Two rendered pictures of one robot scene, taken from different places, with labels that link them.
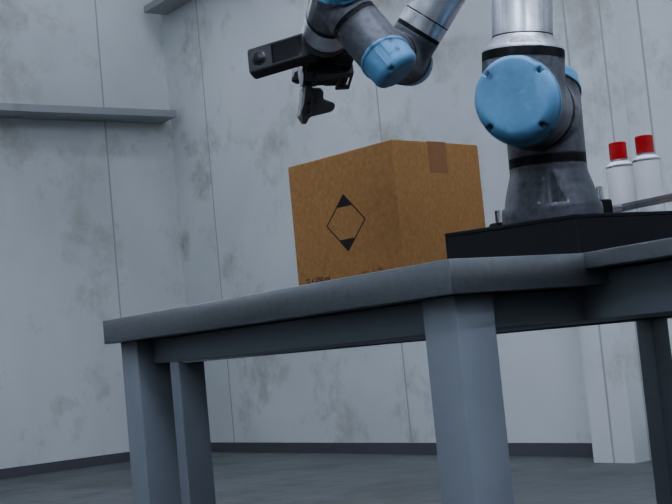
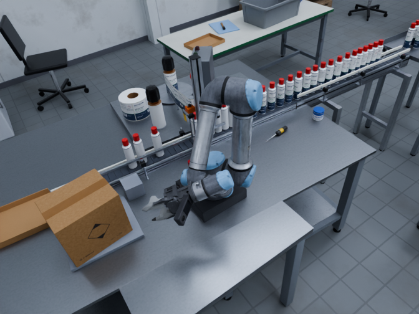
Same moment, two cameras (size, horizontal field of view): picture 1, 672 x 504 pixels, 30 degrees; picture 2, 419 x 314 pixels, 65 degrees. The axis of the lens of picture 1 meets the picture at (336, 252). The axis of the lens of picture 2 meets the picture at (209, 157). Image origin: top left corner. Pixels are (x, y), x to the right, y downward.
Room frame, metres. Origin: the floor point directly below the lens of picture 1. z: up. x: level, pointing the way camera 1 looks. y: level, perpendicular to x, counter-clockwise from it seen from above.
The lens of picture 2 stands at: (1.77, 0.84, 2.20)
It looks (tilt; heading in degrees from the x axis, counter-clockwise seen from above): 42 degrees down; 276
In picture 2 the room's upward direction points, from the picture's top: 6 degrees counter-clockwise
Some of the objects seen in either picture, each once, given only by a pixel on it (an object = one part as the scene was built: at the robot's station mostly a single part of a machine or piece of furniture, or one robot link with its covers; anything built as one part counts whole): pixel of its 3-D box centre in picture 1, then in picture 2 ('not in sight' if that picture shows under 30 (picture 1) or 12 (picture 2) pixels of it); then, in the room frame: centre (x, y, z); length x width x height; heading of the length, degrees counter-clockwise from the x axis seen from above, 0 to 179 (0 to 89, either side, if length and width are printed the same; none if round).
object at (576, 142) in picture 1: (542, 112); (214, 166); (1.87, -0.33, 1.07); 0.13 x 0.12 x 0.14; 160
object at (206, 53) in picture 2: not in sight; (202, 70); (1.91, -0.73, 1.38); 0.17 x 0.10 x 0.19; 86
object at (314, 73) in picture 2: not in sight; (313, 78); (1.19, -1.27, 0.98); 0.05 x 0.05 x 0.20
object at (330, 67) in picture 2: not in sight; (328, 73); (1.07, -1.34, 0.98); 0.05 x 0.05 x 0.20
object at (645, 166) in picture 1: (649, 190); (139, 148); (2.31, -0.59, 0.98); 0.05 x 0.05 x 0.20
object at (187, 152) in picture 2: not in sight; (188, 146); (2.05, -0.74, 0.85); 1.65 x 0.11 x 0.05; 31
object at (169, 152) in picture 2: not in sight; (188, 146); (2.05, -0.74, 0.86); 1.65 x 0.08 x 0.04; 31
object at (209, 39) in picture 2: not in sight; (204, 42); (2.02, -2.38, 0.82); 0.34 x 0.24 x 0.04; 42
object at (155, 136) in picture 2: not in sight; (156, 141); (2.22, -0.65, 0.98); 0.05 x 0.05 x 0.20
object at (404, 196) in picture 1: (388, 223); (86, 216); (2.48, -0.11, 0.99); 0.30 x 0.24 x 0.27; 43
